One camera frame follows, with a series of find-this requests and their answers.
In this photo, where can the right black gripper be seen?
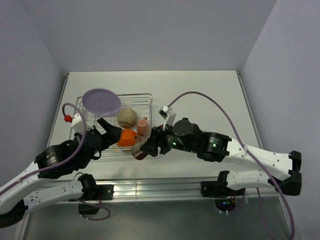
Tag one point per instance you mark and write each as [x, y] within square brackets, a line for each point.
[151, 145]

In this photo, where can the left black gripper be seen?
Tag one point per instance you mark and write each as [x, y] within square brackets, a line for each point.
[112, 136]

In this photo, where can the black mug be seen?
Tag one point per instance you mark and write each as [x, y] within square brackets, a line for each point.
[136, 150]

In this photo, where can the orange bowl white inside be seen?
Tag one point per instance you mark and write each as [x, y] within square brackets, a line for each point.
[128, 138]

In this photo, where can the pink mug white inside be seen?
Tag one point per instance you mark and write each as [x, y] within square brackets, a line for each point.
[143, 128]

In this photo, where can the purple plate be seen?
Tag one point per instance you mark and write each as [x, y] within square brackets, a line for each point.
[101, 102]

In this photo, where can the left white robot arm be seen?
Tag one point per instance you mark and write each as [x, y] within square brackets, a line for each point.
[22, 195]

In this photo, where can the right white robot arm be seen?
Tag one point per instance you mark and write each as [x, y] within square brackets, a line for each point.
[265, 168]

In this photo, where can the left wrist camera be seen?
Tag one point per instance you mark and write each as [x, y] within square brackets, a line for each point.
[76, 123]

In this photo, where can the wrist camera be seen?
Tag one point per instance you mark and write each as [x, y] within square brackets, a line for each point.
[169, 115]
[76, 123]

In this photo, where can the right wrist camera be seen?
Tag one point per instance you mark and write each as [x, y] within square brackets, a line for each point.
[169, 115]

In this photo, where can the wire dish rack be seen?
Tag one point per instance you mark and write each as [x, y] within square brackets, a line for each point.
[141, 103]

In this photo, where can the aluminium rail frame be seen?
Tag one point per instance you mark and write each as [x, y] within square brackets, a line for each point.
[147, 190]

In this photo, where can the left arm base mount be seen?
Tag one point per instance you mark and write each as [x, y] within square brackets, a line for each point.
[104, 192]

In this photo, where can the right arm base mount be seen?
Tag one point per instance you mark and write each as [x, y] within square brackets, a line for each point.
[226, 200]

